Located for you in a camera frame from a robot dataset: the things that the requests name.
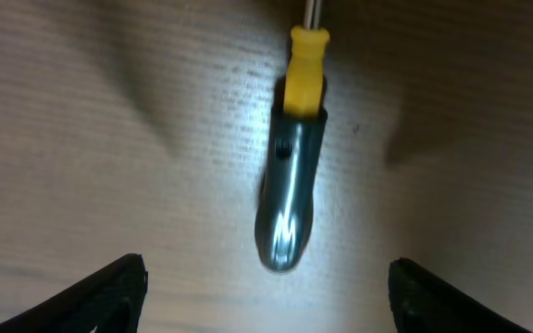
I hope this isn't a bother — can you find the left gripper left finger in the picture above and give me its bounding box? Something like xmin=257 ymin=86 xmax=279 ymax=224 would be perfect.
xmin=0 ymin=253 xmax=148 ymax=333

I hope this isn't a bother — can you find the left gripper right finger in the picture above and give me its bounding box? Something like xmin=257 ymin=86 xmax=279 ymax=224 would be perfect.
xmin=388 ymin=258 xmax=529 ymax=333

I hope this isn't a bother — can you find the black yellow screwdriver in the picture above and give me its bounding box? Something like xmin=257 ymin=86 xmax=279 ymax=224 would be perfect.
xmin=254 ymin=0 xmax=329 ymax=273

